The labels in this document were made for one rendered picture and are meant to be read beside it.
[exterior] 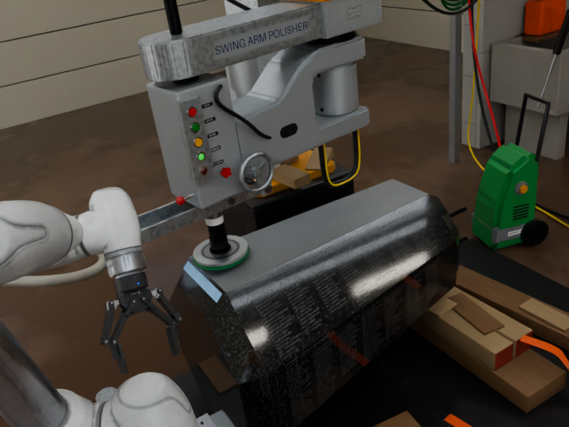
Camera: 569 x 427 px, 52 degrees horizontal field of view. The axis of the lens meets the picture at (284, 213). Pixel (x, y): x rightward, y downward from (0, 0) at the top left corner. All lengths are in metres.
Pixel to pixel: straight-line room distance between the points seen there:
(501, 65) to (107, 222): 3.98
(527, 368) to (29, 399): 2.14
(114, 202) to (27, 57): 6.67
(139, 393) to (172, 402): 0.07
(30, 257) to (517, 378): 2.26
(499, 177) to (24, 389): 2.97
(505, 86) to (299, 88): 2.98
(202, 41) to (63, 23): 6.19
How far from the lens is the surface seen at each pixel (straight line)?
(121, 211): 1.42
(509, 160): 3.64
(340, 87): 2.37
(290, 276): 2.23
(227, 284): 2.18
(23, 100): 8.10
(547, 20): 5.18
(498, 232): 3.71
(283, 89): 2.18
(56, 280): 1.75
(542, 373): 2.82
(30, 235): 0.86
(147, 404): 1.28
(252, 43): 2.04
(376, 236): 2.44
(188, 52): 1.91
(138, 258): 1.42
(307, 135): 2.27
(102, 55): 8.21
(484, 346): 2.76
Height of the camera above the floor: 1.99
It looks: 27 degrees down
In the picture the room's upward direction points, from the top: 8 degrees counter-clockwise
